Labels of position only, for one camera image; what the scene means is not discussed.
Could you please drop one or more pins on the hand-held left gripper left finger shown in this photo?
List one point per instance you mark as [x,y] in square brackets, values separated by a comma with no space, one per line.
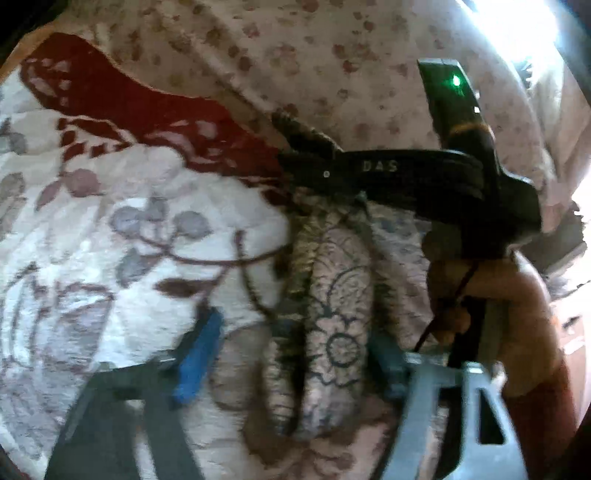
[198,355]

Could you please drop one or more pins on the white small-flower quilt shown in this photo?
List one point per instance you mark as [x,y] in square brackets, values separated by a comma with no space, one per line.
[323,55]

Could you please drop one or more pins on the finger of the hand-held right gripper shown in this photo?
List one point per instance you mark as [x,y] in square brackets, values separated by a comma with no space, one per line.
[318,170]

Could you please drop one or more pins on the person's right forearm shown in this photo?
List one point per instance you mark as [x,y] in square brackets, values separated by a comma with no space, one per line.
[545,424]

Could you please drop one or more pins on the person's right hand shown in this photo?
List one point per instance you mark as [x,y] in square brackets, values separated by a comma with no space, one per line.
[517,318]

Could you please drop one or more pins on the red white floral blanket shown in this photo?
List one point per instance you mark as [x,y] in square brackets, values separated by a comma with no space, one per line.
[115,230]

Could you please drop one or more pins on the blue pink floral garment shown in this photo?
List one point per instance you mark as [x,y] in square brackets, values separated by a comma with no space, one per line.
[332,323]

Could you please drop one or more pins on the window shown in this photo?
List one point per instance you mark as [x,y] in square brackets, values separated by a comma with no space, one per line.
[517,23]

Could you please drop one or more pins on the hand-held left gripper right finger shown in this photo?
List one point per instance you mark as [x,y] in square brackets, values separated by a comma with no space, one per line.
[388,369]

